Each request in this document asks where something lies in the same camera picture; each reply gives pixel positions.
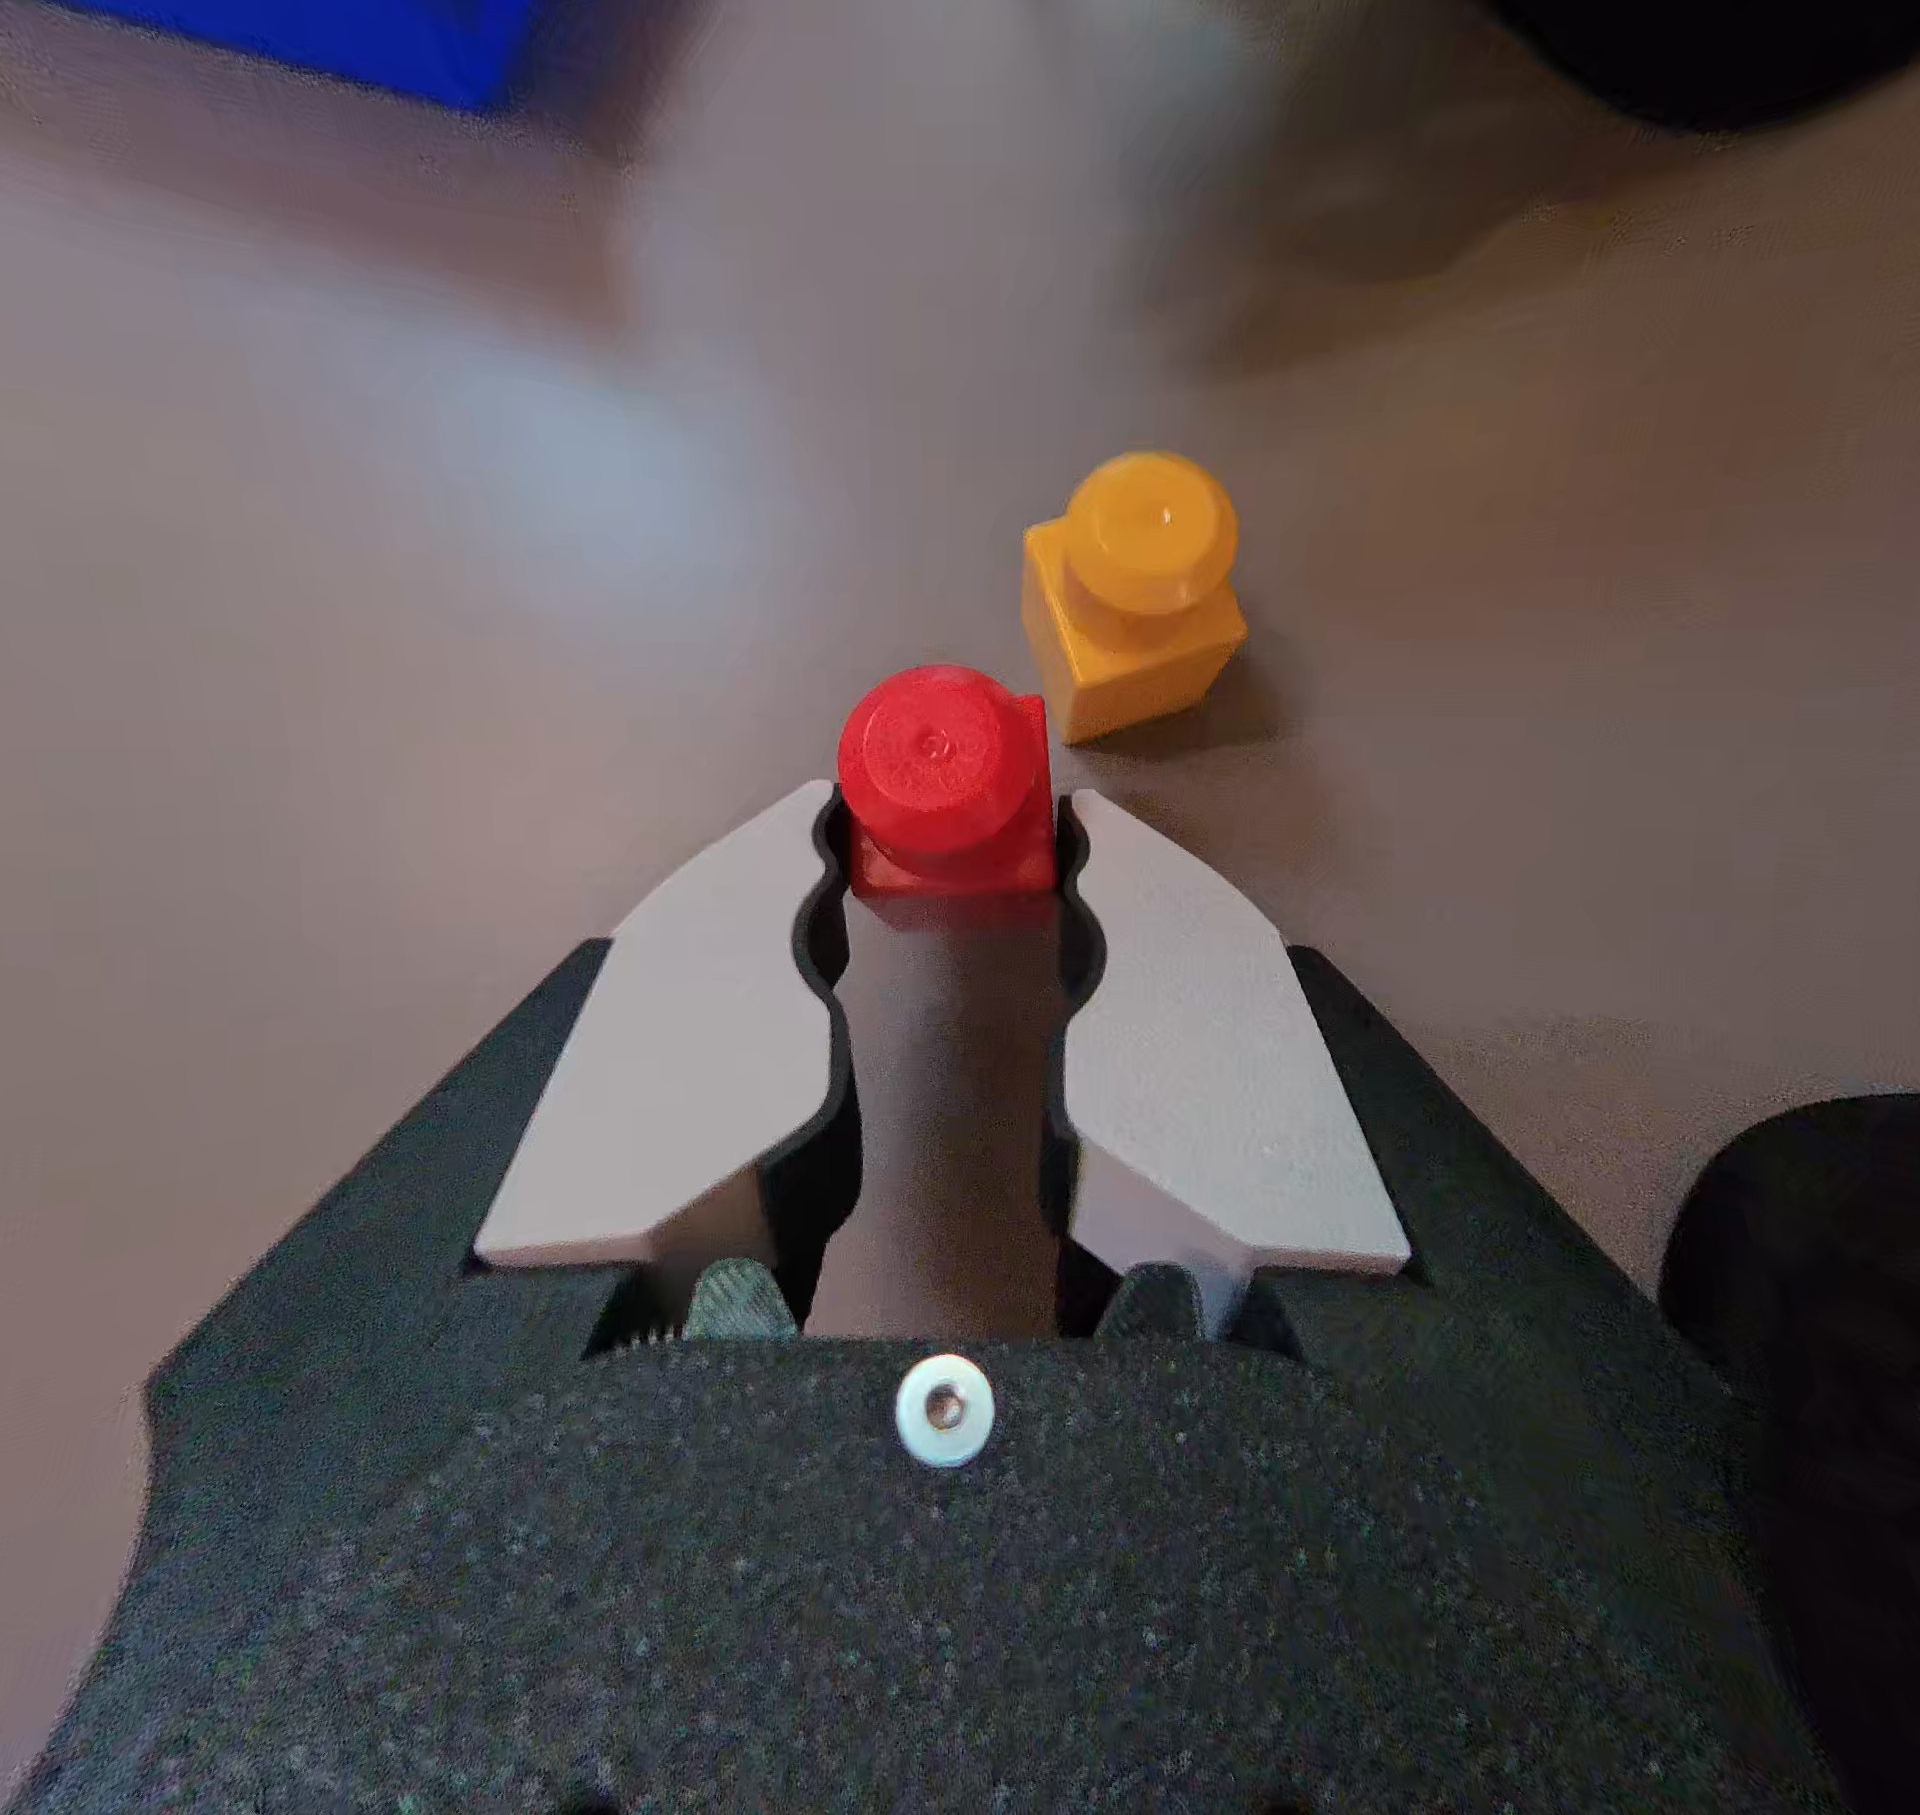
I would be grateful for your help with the black textured pad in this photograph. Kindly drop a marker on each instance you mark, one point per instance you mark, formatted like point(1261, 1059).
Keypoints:
point(1815, 1319)

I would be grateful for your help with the red mega block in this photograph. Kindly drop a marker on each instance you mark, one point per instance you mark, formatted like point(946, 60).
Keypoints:
point(938, 780)

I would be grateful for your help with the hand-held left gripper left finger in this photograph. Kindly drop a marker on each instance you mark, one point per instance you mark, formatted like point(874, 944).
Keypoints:
point(644, 1079)

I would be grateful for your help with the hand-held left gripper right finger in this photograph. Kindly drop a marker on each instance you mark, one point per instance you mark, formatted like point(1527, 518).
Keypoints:
point(1230, 1079)

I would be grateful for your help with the yellow mega block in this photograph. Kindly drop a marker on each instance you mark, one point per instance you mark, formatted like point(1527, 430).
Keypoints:
point(1140, 615)

